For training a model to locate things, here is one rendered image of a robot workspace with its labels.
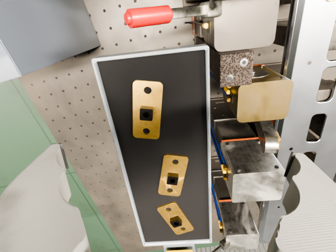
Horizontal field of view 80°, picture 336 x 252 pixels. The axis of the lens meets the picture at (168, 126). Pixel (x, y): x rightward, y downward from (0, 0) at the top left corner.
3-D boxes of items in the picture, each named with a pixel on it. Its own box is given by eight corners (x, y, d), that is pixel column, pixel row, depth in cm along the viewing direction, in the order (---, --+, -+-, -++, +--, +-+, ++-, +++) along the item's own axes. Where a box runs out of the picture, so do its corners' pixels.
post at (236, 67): (210, 49, 67) (252, 85, 31) (194, 51, 67) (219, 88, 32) (209, 32, 64) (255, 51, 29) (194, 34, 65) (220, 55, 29)
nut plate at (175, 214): (194, 228, 39) (195, 234, 38) (176, 233, 40) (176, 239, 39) (175, 200, 35) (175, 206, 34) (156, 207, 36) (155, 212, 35)
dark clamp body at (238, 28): (220, 32, 65) (273, 47, 31) (183, 36, 65) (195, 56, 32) (220, 5, 61) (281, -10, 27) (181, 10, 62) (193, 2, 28)
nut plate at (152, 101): (159, 138, 29) (158, 143, 28) (133, 136, 29) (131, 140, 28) (163, 81, 25) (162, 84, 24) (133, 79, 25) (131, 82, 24)
